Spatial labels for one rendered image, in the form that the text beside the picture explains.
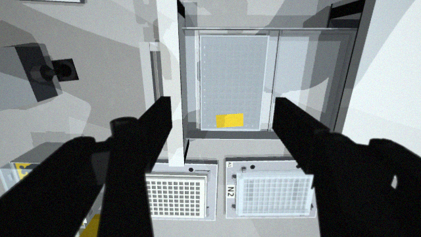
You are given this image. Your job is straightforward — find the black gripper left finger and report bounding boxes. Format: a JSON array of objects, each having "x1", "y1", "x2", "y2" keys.
[{"x1": 0, "y1": 96, "x2": 172, "y2": 237}]

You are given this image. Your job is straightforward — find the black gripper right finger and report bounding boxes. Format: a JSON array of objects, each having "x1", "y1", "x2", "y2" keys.
[{"x1": 272, "y1": 97, "x2": 421, "y2": 237}]

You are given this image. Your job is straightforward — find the grey box with green button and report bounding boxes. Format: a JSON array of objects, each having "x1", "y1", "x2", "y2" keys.
[{"x1": 0, "y1": 47, "x2": 79, "y2": 111}]

